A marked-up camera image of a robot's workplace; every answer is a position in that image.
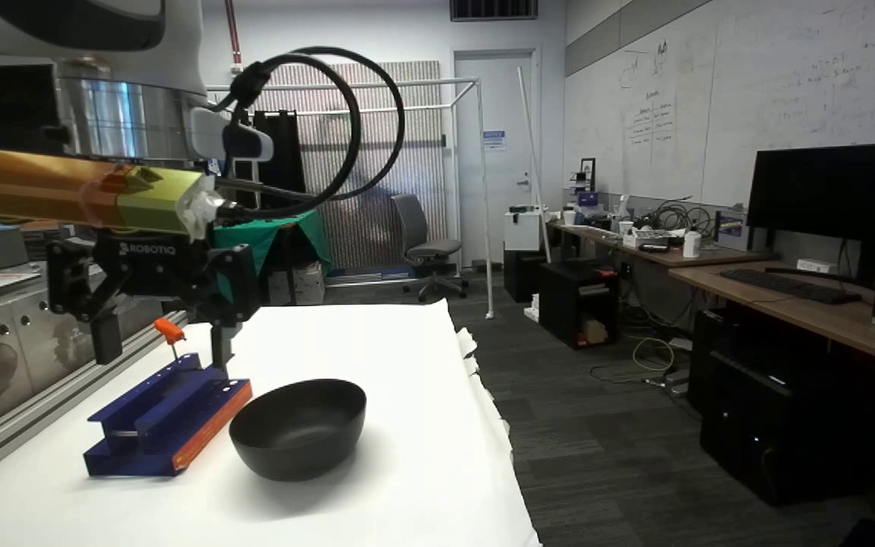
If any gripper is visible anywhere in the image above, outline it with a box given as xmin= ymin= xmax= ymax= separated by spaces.
xmin=46 ymin=231 xmax=263 ymax=374

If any blue tool holder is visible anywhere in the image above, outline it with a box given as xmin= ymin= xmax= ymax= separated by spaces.
xmin=82 ymin=353 xmax=254 ymax=479

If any black bowl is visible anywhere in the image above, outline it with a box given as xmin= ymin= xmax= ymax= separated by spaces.
xmin=228 ymin=378 xmax=368 ymax=483

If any green cloth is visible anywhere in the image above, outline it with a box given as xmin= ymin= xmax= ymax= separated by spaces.
xmin=212 ymin=210 xmax=333 ymax=279

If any metal cabinet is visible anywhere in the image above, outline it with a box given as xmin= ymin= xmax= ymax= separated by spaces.
xmin=0 ymin=261 xmax=166 ymax=449

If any black cloth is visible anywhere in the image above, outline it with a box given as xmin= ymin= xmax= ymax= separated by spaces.
xmin=252 ymin=109 xmax=307 ymax=192

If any red pipe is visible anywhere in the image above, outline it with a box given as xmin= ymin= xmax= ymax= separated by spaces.
xmin=224 ymin=0 xmax=245 ymax=74

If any grey office chair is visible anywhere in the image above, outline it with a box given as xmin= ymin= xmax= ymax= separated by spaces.
xmin=391 ymin=193 xmax=471 ymax=303

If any corrugated panel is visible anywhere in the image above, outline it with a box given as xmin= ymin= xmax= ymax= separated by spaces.
xmin=254 ymin=60 xmax=447 ymax=275

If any white door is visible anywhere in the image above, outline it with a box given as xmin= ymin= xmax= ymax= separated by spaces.
xmin=452 ymin=49 xmax=542 ymax=268

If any black cabinet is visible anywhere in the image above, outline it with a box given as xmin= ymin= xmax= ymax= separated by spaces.
xmin=538 ymin=260 xmax=623 ymax=351

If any ceiling vent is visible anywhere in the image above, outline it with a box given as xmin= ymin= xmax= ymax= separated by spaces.
xmin=449 ymin=0 xmax=539 ymax=23

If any whiteboard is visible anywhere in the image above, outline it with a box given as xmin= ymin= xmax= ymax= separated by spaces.
xmin=563 ymin=0 xmax=875 ymax=211

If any black keyboard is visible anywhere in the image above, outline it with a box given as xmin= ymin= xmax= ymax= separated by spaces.
xmin=719 ymin=267 xmax=863 ymax=306

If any black computer tower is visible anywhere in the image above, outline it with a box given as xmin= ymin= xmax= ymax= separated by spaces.
xmin=699 ymin=307 xmax=875 ymax=507

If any wooden desk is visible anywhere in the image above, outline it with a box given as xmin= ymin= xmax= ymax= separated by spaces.
xmin=548 ymin=220 xmax=875 ymax=375

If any black monitor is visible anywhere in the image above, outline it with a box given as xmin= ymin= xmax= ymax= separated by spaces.
xmin=746 ymin=141 xmax=875 ymax=287

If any orange handled tool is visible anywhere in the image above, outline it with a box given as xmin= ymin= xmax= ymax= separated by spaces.
xmin=153 ymin=317 xmax=187 ymax=362

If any aluminium rail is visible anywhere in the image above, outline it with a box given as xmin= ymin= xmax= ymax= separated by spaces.
xmin=0 ymin=309 xmax=189 ymax=496

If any white pipe frame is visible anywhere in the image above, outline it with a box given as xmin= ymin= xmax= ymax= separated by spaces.
xmin=205 ymin=76 xmax=496 ymax=321

